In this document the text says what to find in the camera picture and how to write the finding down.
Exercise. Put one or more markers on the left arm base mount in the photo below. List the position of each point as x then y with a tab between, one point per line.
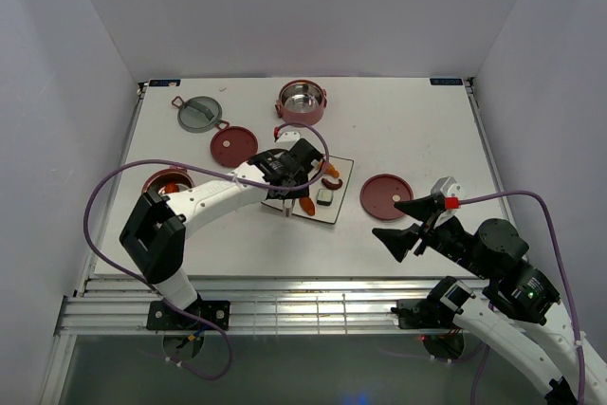
202	314

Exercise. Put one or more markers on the orange fried nugget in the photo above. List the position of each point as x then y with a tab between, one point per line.
308	206

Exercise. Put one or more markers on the pink bowl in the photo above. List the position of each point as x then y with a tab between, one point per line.
301	101
159	179

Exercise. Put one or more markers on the metal tongs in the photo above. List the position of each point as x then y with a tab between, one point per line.
287	207

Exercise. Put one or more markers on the fried chicken drumstick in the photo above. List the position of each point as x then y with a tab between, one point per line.
171	188

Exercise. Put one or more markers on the dark red lid right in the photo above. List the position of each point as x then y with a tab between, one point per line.
379	194

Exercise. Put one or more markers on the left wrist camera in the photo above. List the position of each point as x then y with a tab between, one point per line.
284	138

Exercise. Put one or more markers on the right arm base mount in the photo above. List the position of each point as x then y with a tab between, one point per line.
435	312

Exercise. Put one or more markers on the dark red lid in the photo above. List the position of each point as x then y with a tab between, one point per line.
233	145
379	194

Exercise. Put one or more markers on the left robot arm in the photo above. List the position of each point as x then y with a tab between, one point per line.
156	231

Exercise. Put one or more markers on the pink bowl rear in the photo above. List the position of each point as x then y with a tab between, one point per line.
301	101

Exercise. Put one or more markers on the dark red sausage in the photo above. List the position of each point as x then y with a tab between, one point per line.
331	185

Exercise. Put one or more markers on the sushi roll white top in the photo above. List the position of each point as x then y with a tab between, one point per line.
325	197

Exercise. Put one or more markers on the grey lunch box lid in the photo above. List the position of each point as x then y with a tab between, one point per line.
199	114

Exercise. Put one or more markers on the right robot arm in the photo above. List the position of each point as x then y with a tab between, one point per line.
520	314

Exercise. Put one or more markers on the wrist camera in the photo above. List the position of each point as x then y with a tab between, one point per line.
284	138
447	186

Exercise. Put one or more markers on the white square plate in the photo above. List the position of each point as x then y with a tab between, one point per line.
328	215

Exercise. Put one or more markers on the dark red inner lid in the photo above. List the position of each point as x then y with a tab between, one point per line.
233	145

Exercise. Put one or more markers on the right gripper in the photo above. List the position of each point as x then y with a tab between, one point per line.
397	241

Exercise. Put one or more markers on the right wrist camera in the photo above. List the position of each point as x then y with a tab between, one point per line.
447	186

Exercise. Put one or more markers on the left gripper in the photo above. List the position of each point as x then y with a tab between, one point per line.
298	193

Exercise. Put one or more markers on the pink bowl front left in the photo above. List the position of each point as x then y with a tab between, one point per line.
159	179

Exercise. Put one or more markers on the orange fried chicken piece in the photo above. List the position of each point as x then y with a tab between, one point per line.
329	170

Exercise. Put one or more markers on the aluminium frame rail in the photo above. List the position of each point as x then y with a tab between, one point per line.
258	307

